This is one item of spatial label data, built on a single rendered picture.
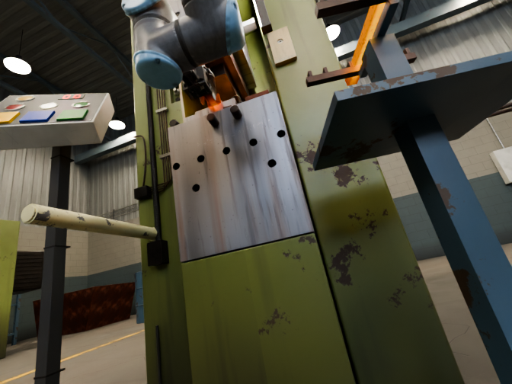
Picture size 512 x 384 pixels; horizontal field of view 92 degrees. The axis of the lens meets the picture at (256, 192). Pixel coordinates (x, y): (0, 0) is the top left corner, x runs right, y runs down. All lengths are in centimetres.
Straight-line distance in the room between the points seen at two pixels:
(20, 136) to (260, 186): 77
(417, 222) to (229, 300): 642
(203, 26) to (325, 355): 72
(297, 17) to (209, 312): 119
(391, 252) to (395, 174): 627
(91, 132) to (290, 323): 84
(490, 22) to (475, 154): 366
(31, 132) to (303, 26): 108
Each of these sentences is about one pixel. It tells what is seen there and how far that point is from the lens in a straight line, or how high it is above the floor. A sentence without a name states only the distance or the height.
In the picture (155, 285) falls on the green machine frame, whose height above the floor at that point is 43.
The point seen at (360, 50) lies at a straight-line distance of 82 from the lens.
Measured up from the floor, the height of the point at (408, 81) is 64.
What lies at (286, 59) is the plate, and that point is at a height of 119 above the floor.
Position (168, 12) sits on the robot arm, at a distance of 69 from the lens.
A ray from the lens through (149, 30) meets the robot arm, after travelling 62.
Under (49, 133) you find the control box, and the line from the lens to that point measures 104.
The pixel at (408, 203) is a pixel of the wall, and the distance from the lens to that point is 696.
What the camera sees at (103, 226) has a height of 61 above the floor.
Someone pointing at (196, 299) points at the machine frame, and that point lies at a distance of 73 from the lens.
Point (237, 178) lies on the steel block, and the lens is 72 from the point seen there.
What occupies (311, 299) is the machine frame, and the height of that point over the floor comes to 32.
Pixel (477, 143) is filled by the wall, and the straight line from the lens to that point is 784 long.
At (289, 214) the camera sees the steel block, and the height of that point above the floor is 53.
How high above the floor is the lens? 40
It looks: 18 degrees up
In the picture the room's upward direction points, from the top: 12 degrees counter-clockwise
